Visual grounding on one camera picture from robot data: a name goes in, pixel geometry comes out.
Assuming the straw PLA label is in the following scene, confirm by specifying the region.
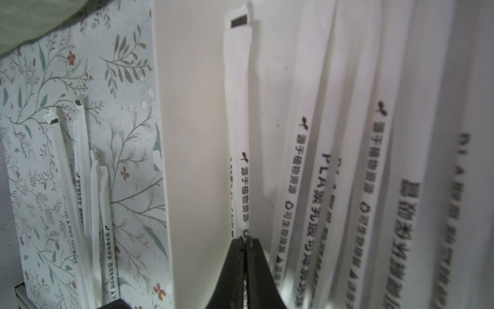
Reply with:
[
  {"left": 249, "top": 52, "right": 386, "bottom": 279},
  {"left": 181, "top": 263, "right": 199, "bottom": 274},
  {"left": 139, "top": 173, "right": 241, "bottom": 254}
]
[{"left": 289, "top": 1, "right": 383, "bottom": 308}]

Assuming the straw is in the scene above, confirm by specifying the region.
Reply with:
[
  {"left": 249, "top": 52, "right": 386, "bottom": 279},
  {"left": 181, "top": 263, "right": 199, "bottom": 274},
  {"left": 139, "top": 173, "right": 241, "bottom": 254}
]
[
  {"left": 334, "top": 1, "right": 416, "bottom": 308},
  {"left": 98, "top": 166, "right": 120, "bottom": 302},
  {"left": 73, "top": 96, "right": 91, "bottom": 242},
  {"left": 268, "top": 1, "right": 337, "bottom": 289},
  {"left": 223, "top": 4, "right": 252, "bottom": 239},
  {"left": 43, "top": 109, "right": 99, "bottom": 308}
]

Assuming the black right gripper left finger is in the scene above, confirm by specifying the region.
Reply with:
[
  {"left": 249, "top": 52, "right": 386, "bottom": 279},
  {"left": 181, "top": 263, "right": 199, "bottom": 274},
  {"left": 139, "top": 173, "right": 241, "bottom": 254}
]
[{"left": 206, "top": 238, "right": 245, "bottom": 309}]

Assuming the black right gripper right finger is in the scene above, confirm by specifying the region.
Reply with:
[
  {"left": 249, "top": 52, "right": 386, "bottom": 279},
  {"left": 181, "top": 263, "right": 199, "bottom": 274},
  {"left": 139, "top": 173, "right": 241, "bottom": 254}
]
[{"left": 245, "top": 236, "right": 286, "bottom": 309}]

